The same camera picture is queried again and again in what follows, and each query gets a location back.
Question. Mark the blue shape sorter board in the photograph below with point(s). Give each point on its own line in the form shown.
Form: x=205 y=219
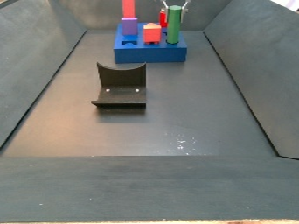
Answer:
x=131 y=50

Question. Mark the red rectangular block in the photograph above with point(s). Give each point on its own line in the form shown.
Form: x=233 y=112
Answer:
x=163 y=18

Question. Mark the red house-shaped block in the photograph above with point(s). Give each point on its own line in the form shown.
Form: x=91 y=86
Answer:
x=152 y=33

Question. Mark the black curved holder stand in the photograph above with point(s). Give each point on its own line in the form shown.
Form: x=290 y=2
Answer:
x=122 y=87

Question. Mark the green hexagon prism block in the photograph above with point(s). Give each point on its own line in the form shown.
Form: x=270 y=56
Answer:
x=174 y=20

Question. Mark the tall red block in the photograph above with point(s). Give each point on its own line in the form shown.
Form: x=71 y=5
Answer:
x=128 y=8

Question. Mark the purple block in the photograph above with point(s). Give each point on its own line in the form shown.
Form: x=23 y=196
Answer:
x=130 y=25

